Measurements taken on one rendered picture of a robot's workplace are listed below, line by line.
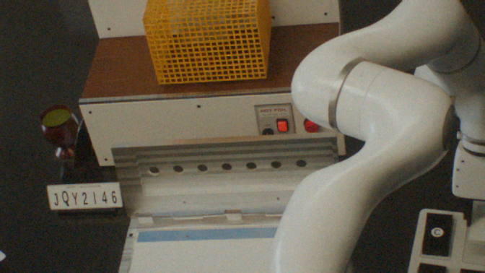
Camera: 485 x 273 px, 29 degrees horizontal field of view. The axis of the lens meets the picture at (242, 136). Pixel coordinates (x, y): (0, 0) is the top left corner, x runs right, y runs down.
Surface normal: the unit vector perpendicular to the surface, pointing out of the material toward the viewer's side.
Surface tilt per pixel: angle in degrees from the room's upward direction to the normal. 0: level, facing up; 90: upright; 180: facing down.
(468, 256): 0
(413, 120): 32
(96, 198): 65
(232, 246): 0
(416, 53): 101
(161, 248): 0
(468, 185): 77
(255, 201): 81
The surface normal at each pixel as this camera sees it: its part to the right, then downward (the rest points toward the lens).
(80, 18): -0.14, -0.73
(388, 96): -0.38, -0.37
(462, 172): -0.37, 0.48
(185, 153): -0.10, 0.56
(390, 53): -0.04, 0.73
